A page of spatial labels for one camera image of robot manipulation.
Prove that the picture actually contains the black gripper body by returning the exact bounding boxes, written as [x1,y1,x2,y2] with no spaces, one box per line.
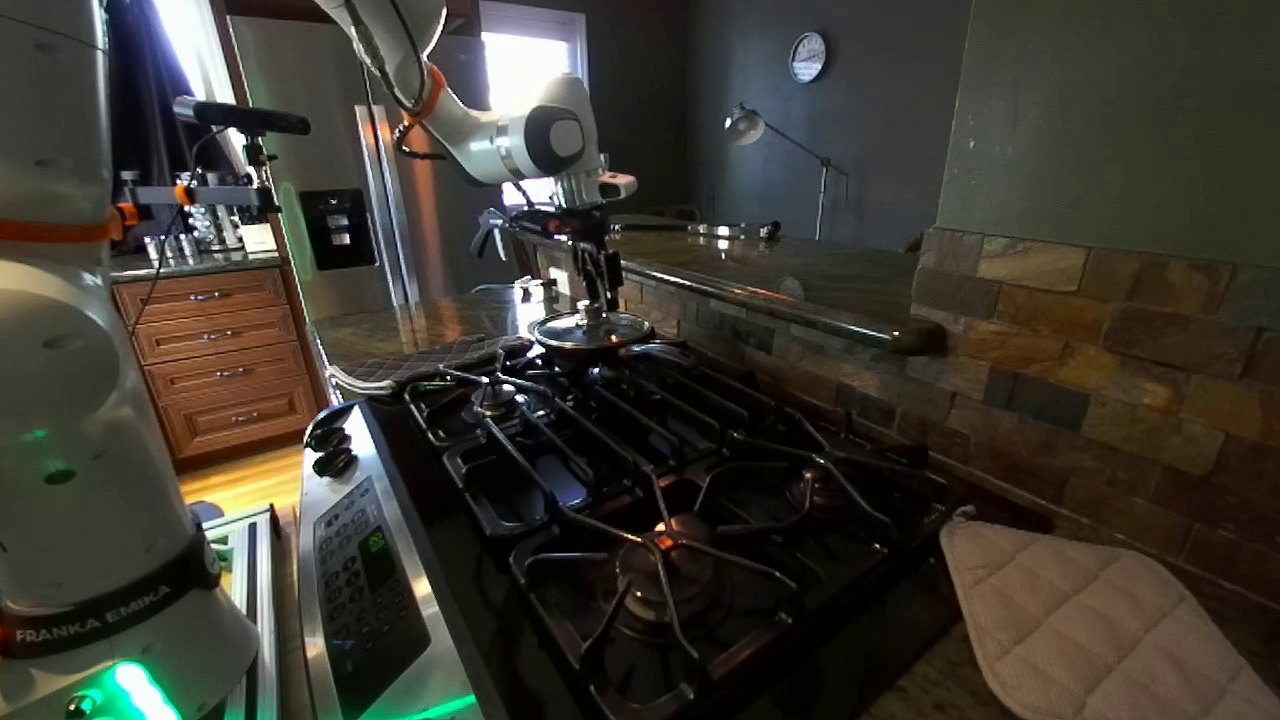
[562,203,633,273]

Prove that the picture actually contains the dark metal pan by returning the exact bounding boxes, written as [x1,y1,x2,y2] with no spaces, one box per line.
[491,333,661,388]

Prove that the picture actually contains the black gas stove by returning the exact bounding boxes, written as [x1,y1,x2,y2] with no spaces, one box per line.
[293,328,983,720]

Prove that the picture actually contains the black stove knob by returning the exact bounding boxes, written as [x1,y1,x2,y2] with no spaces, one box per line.
[307,438,364,485]
[301,400,358,451]

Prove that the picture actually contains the silver desk lamp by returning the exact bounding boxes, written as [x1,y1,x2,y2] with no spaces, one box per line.
[717,101,852,249]

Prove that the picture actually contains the stainless steel fridge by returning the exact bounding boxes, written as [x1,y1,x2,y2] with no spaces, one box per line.
[222,12,525,333]

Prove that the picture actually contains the wooden drawer cabinet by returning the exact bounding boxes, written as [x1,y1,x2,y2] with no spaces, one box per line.
[106,255,332,466]

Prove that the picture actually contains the quilted beige pot holder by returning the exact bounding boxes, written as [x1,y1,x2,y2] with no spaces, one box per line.
[937,509,1280,720]

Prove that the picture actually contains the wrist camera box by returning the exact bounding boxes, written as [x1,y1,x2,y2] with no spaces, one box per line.
[593,164,642,207]

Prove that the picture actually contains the round wall clock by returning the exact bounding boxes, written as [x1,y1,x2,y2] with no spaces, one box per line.
[783,27,831,89]

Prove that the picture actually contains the black stereo camera bar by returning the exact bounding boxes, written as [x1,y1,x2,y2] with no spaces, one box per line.
[168,91,314,140]

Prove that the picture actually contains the camera mount arm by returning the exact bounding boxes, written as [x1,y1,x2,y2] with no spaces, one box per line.
[106,133,272,259]

